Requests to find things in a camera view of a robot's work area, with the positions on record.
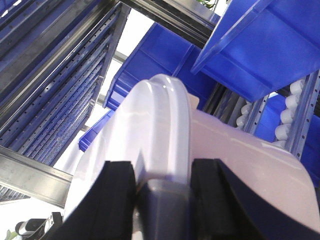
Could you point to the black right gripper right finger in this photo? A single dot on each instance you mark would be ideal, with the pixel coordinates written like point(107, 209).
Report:
point(227, 209)

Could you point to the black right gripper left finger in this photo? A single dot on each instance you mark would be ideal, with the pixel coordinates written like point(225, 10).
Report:
point(106, 211)

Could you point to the white lidded plastic bin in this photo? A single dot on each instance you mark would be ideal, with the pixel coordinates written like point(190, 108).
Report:
point(160, 131)

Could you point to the blue bin lower left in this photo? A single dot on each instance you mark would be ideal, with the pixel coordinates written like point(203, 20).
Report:
point(88, 137)

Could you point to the blue bin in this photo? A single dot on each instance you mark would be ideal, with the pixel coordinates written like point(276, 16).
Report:
point(260, 46)
point(160, 51)
point(88, 137)

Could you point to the blue bin middle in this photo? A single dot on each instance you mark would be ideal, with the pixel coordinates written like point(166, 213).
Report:
point(160, 51)

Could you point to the blue bin upper right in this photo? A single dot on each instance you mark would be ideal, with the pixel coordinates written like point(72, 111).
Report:
point(260, 46)

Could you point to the steel shelving rack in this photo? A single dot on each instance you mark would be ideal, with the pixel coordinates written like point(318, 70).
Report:
point(54, 56)

